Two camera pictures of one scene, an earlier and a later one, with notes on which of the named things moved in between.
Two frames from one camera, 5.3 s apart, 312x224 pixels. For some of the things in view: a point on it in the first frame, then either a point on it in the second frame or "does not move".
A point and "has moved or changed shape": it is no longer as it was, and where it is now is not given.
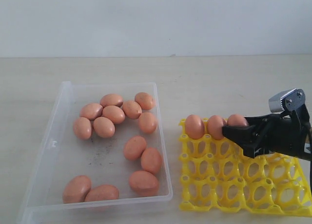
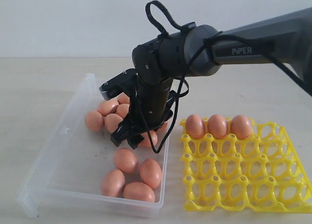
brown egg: x=91 y=111 -> x=94 y=121
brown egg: x=111 y=99 -> x=110 y=106
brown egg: x=143 y=182 -> x=139 y=191
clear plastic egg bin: x=104 y=150 has moved or changed shape
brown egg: x=76 y=189 -> x=113 y=183
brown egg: x=115 y=114 -> x=123 y=110
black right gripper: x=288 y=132 -> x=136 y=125
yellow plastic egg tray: x=217 y=175 does not move
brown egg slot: x=195 y=127 does not move
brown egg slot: x=215 y=126 does not move
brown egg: x=151 y=160 -> x=151 y=173
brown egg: x=82 y=128 -> x=111 y=121
